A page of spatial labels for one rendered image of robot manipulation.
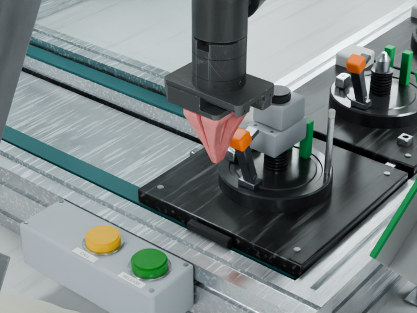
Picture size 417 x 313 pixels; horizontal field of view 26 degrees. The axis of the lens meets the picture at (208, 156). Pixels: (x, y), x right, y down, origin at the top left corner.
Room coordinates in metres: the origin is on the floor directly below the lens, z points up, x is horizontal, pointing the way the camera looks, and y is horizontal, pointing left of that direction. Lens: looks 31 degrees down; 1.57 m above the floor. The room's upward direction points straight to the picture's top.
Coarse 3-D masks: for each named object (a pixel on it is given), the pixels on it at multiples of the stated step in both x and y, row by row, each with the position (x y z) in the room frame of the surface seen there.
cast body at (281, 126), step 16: (288, 96) 0.93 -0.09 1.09; (304, 96) 0.94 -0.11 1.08; (256, 112) 0.93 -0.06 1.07; (272, 112) 0.92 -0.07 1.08; (288, 112) 0.91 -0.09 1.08; (256, 128) 0.92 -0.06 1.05; (272, 128) 0.92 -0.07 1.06; (288, 128) 0.92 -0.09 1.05; (304, 128) 0.94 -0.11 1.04; (256, 144) 0.91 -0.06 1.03; (272, 144) 0.90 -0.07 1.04; (288, 144) 0.92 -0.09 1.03
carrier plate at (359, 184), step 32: (192, 160) 0.98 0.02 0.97; (352, 160) 0.98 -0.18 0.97; (160, 192) 0.91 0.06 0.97; (192, 192) 0.91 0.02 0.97; (352, 192) 0.91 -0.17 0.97; (384, 192) 0.91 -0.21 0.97; (224, 224) 0.84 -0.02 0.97; (256, 224) 0.84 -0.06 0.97; (288, 224) 0.84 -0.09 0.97; (320, 224) 0.84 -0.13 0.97; (352, 224) 0.85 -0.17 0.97; (256, 256) 0.80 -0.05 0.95; (288, 256) 0.78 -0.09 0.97; (320, 256) 0.80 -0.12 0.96
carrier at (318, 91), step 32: (384, 64) 1.12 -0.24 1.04; (320, 96) 1.16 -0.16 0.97; (352, 96) 1.12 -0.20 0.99; (384, 96) 1.12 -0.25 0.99; (416, 96) 1.12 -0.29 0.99; (320, 128) 1.07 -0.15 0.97; (352, 128) 1.07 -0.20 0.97; (384, 128) 1.06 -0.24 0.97; (416, 128) 1.07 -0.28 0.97; (384, 160) 0.99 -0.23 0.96; (416, 160) 0.98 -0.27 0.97
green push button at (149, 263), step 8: (152, 248) 0.79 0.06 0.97; (136, 256) 0.78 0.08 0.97; (144, 256) 0.78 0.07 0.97; (152, 256) 0.78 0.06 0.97; (160, 256) 0.78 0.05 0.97; (136, 264) 0.77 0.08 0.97; (144, 264) 0.77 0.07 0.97; (152, 264) 0.77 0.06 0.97; (160, 264) 0.77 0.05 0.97; (136, 272) 0.76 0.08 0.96; (144, 272) 0.76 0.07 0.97; (152, 272) 0.76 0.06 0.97; (160, 272) 0.76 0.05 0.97
